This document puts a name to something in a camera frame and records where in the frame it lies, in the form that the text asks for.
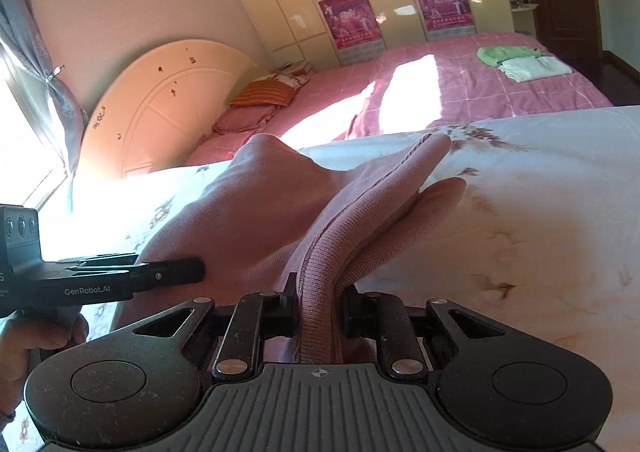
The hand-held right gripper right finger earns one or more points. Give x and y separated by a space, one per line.
356 312

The pink pillow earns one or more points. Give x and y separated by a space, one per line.
245 119

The pink checked bedsheet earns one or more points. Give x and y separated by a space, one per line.
450 92

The folded white cloth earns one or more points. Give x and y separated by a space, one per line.
532 68

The folded green cloth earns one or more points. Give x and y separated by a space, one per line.
507 54

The white patterned pillow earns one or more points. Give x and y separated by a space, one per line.
292 76

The orange striped pillow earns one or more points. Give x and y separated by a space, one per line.
262 93

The white floral blanket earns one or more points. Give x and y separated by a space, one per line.
525 212

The cream arched headboard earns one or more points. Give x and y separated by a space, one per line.
165 102

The pink knit sweater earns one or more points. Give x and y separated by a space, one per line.
280 212

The grey patterned curtain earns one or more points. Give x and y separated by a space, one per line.
30 52

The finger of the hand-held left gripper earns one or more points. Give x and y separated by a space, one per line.
172 272

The person's left hand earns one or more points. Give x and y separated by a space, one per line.
35 339

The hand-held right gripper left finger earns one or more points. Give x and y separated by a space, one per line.
287 307

